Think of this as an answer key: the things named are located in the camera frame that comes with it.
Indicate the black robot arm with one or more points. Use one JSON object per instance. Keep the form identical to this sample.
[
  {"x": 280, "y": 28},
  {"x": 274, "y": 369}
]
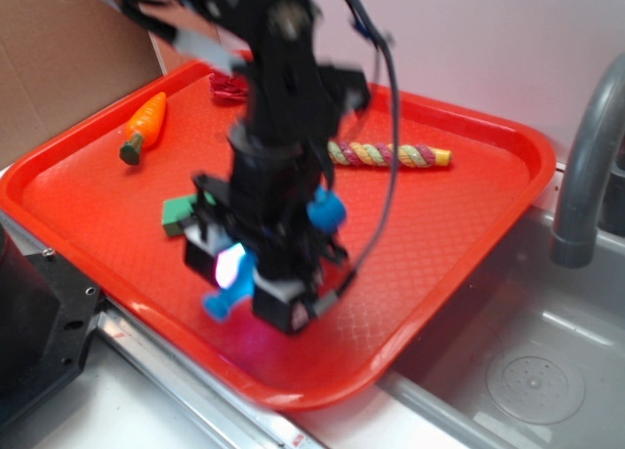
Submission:
[{"x": 292, "y": 97}]

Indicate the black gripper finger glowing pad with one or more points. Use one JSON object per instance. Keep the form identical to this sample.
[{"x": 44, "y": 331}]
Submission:
[
  {"x": 212, "y": 254},
  {"x": 289, "y": 305}
]

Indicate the multicolour twisted rope toy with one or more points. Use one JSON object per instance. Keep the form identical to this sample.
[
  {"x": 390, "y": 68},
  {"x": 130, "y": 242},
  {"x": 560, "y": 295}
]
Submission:
[{"x": 378, "y": 155}]

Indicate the blue toy bottle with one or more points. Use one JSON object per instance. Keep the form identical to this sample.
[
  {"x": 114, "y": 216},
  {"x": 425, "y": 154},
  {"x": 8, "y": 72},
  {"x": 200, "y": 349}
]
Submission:
[{"x": 326, "y": 212}]

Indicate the grey sink faucet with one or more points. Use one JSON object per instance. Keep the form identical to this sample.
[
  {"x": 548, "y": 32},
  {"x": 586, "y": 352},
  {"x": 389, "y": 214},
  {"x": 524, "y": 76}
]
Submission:
[{"x": 592, "y": 192}]

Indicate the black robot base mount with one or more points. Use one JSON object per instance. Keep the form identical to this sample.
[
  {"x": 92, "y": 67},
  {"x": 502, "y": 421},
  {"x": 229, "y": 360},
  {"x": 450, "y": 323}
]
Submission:
[{"x": 48, "y": 309}]

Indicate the grey sink basin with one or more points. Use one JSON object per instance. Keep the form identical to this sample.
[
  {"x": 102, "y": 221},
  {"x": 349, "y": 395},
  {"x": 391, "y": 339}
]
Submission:
[{"x": 526, "y": 353}]

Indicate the crumpled red cloth ball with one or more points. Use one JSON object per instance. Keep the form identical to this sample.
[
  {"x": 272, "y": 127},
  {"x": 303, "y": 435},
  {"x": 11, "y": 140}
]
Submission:
[{"x": 228, "y": 88}]

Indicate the green rectangular block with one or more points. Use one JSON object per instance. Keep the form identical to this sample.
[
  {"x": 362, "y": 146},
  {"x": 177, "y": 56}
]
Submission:
[{"x": 178, "y": 215}]

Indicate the aluminium rail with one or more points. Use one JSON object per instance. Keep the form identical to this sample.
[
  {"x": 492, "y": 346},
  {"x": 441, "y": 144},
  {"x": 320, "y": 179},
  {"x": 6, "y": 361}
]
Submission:
[{"x": 135, "y": 392}]

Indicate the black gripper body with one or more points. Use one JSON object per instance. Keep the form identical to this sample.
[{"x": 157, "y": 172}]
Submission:
[{"x": 263, "y": 206}]

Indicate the red plastic tray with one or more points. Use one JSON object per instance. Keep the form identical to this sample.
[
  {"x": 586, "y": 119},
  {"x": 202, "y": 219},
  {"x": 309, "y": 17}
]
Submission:
[{"x": 76, "y": 195}]

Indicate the orange toy carrot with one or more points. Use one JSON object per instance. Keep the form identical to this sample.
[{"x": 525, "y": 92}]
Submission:
[{"x": 143, "y": 129}]

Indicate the brown cardboard panel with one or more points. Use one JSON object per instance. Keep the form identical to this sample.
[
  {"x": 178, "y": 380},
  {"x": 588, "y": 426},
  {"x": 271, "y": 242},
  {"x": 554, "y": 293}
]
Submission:
[{"x": 64, "y": 60}]

